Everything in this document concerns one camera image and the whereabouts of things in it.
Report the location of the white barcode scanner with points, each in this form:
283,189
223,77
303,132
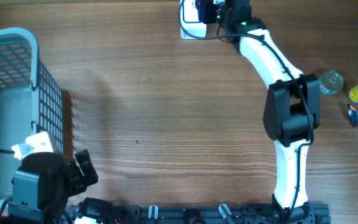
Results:
189,20

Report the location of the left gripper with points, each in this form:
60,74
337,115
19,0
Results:
79,183

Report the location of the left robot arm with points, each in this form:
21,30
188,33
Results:
43,184

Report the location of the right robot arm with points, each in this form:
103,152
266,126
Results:
292,107

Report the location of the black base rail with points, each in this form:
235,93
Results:
97,211

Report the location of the grey plastic shopping basket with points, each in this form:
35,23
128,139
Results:
30,100

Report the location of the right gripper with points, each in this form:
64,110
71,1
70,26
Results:
205,10

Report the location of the green tin can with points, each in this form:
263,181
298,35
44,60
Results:
331,82

